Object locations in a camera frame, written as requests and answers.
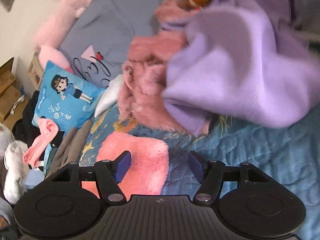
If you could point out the brown folded knit garment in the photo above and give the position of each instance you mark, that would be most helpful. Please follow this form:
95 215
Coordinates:
70 148

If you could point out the white folded shirt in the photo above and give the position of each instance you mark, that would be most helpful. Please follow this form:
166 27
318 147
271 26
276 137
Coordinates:
110 95

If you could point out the white plastic bag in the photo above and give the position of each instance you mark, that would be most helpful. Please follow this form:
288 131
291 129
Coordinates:
13 171

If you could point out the blue cartoon police pillow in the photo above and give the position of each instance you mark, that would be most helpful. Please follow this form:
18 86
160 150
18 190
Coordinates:
66 99

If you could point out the blue floral quilt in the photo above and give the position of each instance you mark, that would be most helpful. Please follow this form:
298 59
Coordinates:
288 155

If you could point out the large pink plush toy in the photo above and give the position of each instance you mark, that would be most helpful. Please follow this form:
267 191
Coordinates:
54 30

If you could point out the grey-blue printed bed sheet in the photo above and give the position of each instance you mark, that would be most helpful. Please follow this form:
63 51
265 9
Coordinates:
111 32

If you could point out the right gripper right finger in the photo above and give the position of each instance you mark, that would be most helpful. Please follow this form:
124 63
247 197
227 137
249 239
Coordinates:
209 174

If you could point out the light pink folded garment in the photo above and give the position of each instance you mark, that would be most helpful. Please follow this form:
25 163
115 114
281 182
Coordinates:
48 131

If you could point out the pink fuzzy zip jacket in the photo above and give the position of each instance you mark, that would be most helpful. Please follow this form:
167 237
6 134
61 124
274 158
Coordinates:
158 89

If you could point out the black garment pile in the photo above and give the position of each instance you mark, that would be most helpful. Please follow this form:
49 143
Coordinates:
23 129

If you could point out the coral pink fleece towel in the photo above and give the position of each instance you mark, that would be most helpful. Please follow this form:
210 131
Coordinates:
149 161

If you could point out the cardboard boxes stack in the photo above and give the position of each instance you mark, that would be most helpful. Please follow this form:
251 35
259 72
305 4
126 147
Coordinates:
12 100

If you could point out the purple sweatshirt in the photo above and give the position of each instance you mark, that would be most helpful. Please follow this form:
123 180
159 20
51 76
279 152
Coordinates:
243 59

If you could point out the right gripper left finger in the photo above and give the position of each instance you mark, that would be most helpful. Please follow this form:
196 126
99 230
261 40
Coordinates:
109 174

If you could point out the small framed picture left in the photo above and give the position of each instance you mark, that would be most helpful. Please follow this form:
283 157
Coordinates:
35 71

